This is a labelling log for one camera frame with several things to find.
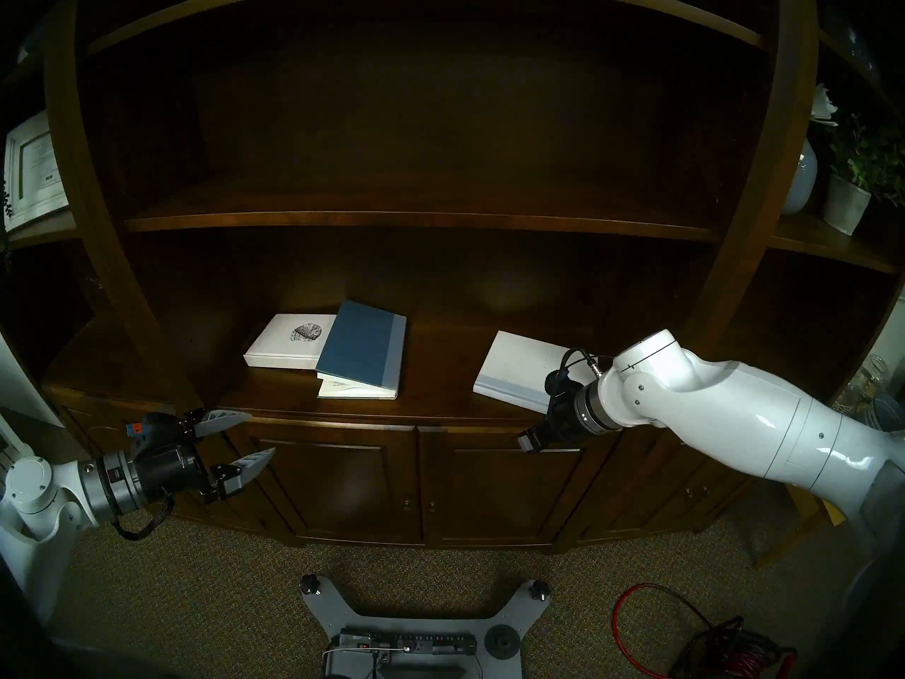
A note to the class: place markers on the round black rubber foot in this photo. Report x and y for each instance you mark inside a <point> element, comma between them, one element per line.
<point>502,642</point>

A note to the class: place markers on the grey metal robot base plate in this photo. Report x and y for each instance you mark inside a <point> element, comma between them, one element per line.
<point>353,614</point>

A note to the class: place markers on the white round vase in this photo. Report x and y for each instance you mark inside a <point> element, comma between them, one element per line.
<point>802,182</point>

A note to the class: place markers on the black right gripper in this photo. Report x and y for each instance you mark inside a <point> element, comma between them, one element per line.
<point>560,419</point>

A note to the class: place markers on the dark hanging bead plant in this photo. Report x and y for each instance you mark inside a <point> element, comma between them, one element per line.
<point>6,204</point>

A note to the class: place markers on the white book pale blue spine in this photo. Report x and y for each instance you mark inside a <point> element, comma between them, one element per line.
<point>516,366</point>

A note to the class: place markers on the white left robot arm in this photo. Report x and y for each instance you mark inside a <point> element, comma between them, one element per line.
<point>32,485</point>

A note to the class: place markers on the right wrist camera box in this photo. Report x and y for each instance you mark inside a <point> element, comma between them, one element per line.
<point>555,382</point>

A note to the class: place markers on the black power strip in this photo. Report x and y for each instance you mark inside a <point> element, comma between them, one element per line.
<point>424,643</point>

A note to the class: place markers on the black star knob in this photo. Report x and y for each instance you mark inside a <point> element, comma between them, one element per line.
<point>309,583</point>
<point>540,590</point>

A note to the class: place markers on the white slatted chair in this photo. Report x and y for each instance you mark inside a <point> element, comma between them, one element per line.
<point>8,437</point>

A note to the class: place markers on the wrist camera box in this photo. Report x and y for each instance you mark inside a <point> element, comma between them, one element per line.
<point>154,428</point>
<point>555,382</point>

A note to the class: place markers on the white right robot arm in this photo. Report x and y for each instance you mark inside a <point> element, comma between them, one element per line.
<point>742,409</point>

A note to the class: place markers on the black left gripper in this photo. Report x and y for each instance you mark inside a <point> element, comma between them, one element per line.
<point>170,468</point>

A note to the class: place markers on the blue cover hardback book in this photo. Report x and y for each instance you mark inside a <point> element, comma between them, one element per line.
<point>357,352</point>

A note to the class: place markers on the white book with round print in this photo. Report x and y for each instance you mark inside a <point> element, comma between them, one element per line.
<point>283,349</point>

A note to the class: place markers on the dark brown wooden bookcase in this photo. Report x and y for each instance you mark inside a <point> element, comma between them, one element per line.
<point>424,218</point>

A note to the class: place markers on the light wooden side table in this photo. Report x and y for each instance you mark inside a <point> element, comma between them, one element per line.
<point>802,525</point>

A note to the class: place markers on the green plant in white pot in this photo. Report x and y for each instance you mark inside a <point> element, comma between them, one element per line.
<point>845,204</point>

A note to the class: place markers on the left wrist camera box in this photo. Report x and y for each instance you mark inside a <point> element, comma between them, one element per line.
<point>154,428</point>

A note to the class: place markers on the white artificial flower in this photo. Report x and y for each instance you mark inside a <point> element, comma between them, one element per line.
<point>824,105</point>

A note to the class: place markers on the white framed certificate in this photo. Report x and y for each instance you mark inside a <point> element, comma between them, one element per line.
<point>35,168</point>

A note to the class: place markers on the clear glass jar with sticks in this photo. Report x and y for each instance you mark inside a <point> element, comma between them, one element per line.
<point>859,384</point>

